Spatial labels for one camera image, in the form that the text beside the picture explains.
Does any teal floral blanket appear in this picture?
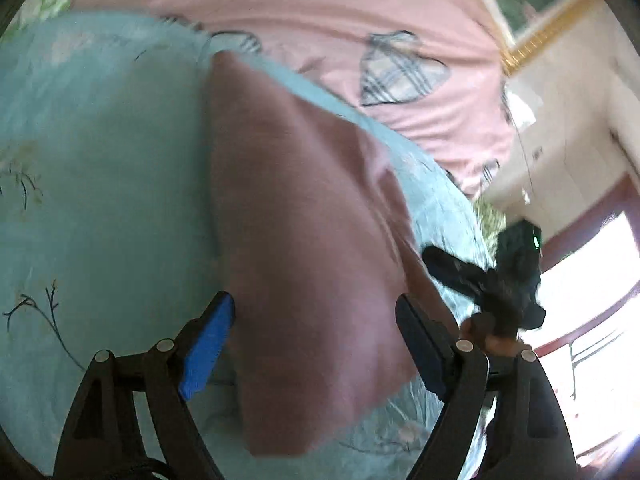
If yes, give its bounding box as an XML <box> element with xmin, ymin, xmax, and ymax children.
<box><xmin>0</xmin><ymin>10</ymin><xmax>501</xmax><ymax>480</ymax></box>

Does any green checkered pillow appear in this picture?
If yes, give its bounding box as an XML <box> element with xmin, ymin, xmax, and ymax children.
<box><xmin>12</xmin><ymin>0</ymin><xmax>73</xmax><ymax>31</ymax></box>

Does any green leopard print pillow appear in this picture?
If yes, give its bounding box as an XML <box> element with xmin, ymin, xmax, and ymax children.
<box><xmin>474</xmin><ymin>199</ymin><xmax>508</xmax><ymax>248</ymax></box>

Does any gold picture frame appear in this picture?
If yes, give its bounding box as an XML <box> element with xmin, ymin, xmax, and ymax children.
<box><xmin>452</xmin><ymin>0</ymin><xmax>603</xmax><ymax>77</ymax></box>

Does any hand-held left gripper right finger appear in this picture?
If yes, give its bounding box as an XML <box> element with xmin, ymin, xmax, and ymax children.
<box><xmin>395</xmin><ymin>294</ymin><xmax>576</xmax><ymax>480</ymax></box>

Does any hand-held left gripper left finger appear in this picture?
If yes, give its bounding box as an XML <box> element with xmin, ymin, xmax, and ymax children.
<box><xmin>52</xmin><ymin>291</ymin><xmax>237</xmax><ymax>480</ymax></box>

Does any person's right hand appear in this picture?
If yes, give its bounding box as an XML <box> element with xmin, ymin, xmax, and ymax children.
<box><xmin>459</xmin><ymin>310</ymin><xmax>533</xmax><ymax>358</ymax></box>

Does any pink quilt with plaid hearts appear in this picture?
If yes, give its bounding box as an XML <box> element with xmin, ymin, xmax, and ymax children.
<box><xmin>70</xmin><ymin>0</ymin><xmax>518</xmax><ymax>201</ymax></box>

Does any pink knitted sweater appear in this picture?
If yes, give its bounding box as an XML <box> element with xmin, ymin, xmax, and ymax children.
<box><xmin>202</xmin><ymin>50</ymin><xmax>461</xmax><ymax>458</ymax></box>

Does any hanging thin cord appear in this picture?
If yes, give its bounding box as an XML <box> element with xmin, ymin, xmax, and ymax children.
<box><xmin>500</xmin><ymin>77</ymin><xmax>535</xmax><ymax>206</ymax></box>

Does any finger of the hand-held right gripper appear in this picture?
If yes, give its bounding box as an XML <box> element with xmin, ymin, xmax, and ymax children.
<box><xmin>421</xmin><ymin>245</ymin><xmax>490</xmax><ymax>307</ymax></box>

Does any red window frame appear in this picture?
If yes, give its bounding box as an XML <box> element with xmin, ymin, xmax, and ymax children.
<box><xmin>522</xmin><ymin>172</ymin><xmax>640</xmax><ymax>401</ymax></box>

